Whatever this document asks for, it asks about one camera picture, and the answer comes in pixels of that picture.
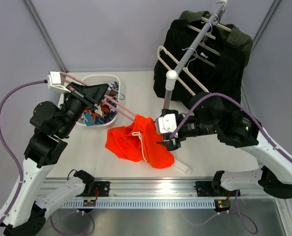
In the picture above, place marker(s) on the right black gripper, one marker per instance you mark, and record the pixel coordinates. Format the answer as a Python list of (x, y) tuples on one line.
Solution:
[(173, 144)]

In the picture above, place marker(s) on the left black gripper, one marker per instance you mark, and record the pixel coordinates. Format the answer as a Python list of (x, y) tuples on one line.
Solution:
[(95, 93)]

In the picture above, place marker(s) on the patterned blue orange shorts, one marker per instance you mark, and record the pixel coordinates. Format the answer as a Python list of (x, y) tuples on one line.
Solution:
[(101, 114)]

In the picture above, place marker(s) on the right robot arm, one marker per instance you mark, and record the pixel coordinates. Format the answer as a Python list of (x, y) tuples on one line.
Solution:
[(238, 129)]

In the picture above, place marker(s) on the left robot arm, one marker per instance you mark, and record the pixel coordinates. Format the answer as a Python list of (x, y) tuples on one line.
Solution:
[(24, 214)]

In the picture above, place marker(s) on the black shorts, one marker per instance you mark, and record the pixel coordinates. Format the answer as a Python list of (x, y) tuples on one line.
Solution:
[(224, 78)]

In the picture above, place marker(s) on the hanger of black shorts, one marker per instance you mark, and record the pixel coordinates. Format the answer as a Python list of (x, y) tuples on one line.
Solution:
[(202, 56)]

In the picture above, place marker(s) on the dark green shorts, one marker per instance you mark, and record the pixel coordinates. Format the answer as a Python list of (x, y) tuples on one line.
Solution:
[(234, 38)]

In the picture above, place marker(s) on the hanger of green shorts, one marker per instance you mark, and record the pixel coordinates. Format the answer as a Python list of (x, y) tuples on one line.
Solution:
[(217, 24)]

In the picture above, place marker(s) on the white perforated basket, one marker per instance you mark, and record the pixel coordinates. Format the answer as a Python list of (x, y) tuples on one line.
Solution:
[(98, 79)]

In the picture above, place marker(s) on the grey clothes rack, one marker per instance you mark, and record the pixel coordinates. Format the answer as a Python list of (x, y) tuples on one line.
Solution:
[(190, 54)]

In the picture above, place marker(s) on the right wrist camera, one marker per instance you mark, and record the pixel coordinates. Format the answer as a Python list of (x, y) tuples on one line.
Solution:
[(166, 124)]

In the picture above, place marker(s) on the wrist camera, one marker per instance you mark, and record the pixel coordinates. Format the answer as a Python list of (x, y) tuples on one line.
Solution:
[(166, 124), (54, 83)]

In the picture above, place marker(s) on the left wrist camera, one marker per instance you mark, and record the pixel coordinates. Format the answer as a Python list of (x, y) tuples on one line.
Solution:
[(54, 83)]

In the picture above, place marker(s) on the aluminium mounting rail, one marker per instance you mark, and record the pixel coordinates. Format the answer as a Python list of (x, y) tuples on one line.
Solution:
[(149, 188)]

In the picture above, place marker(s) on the white slotted cable duct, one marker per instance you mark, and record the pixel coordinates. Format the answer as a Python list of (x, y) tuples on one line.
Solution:
[(140, 204)]

